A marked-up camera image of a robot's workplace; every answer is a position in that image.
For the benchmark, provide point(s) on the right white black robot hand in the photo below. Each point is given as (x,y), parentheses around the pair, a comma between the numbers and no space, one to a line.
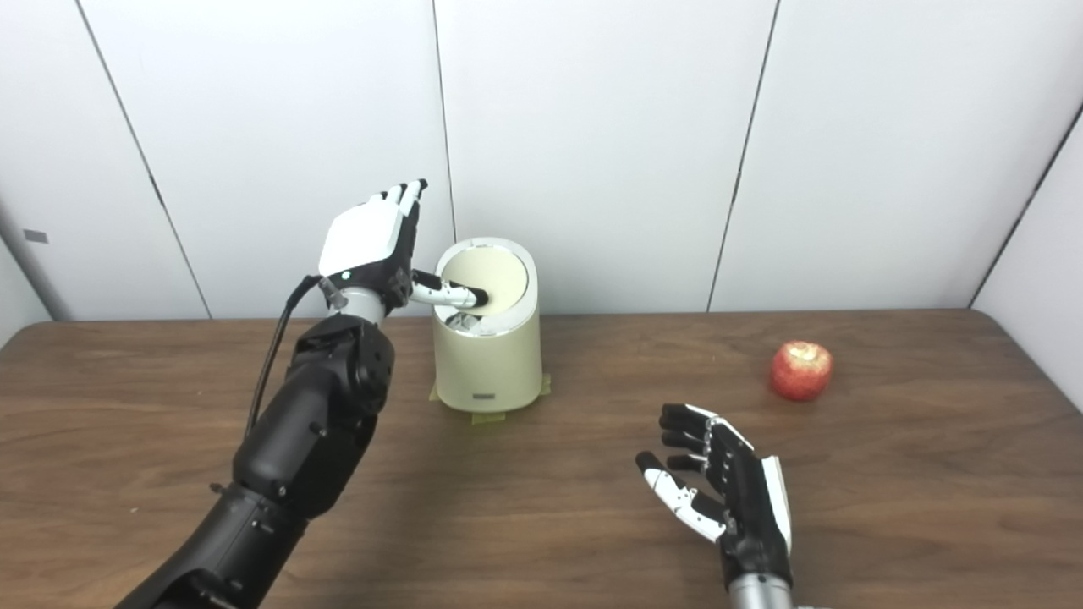
(753,507)

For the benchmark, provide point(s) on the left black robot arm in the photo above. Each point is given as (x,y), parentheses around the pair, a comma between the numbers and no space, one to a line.
(305,440)

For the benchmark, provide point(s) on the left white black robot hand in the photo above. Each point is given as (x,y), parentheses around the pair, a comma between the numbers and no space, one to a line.
(364,241)

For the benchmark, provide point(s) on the red apple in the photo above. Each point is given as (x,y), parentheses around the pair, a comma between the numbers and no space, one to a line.
(800,372)

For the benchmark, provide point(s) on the cream-colored bin body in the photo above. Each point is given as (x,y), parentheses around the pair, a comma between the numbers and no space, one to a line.
(488,364)

